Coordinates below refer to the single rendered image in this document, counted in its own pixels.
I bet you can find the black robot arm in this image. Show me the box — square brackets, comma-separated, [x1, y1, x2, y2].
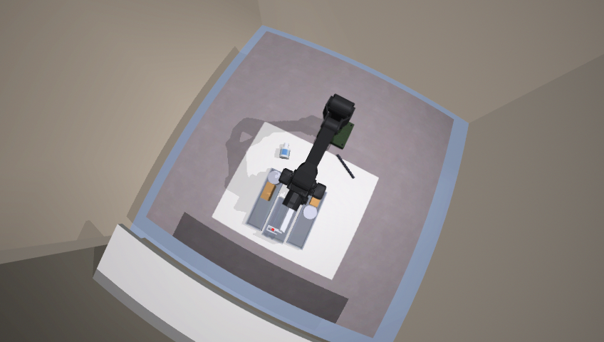
[282, 94, 355, 211]

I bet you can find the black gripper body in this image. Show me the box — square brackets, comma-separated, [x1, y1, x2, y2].
[278, 168, 327, 200]

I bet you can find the grey cylinder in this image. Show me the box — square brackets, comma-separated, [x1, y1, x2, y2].
[303, 206, 317, 219]
[268, 171, 281, 185]

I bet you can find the white jar with blue and cream label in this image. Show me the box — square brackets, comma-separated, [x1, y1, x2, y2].
[279, 142, 290, 159]

